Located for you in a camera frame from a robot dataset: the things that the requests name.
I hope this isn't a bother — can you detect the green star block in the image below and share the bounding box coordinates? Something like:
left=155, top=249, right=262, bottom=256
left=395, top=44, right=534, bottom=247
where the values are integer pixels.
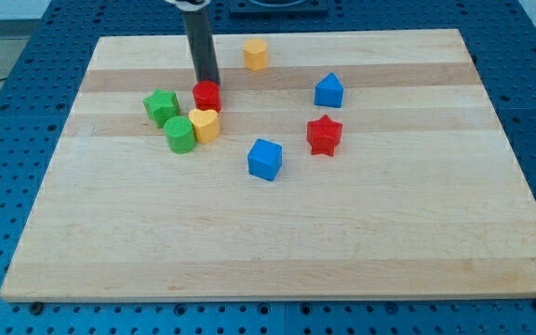
left=142, top=88, right=181, bottom=127

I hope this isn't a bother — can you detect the red cylinder block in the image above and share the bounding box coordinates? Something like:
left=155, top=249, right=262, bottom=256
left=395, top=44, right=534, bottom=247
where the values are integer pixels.
left=192, top=80, right=221, bottom=113

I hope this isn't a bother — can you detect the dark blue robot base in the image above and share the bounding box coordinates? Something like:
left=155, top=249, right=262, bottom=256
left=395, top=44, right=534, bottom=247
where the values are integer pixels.
left=225, top=0, right=328, bottom=17

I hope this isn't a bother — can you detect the blue triangle block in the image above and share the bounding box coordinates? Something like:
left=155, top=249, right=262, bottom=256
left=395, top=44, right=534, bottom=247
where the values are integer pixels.
left=314, top=73, right=344, bottom=108

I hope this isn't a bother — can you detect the yellow heart block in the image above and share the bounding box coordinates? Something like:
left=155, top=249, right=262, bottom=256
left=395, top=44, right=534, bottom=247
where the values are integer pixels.
left=188, top=109, right=221, bottom=143

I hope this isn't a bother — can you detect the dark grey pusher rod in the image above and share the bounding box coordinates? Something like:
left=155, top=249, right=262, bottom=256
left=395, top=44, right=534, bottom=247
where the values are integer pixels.
left=182, top=2, right=221, bottom=85

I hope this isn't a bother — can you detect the blue cube block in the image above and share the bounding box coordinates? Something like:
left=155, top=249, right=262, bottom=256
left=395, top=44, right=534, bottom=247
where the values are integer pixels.
left=248, top=139, right=283, bottom=181

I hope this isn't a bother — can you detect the red star block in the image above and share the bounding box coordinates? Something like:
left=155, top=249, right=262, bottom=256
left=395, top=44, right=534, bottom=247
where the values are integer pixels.
left=306, top=114, right=343, bottom=156

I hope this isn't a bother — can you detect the green cylinder block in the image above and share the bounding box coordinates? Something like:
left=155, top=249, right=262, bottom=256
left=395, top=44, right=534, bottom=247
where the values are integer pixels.
left=164, top=115, right=196, bottom=154

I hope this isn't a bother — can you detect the yellow hexagon block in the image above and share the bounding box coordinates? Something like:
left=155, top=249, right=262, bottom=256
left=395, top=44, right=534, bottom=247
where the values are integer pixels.
left=243, top=38, right=268, bottom=71

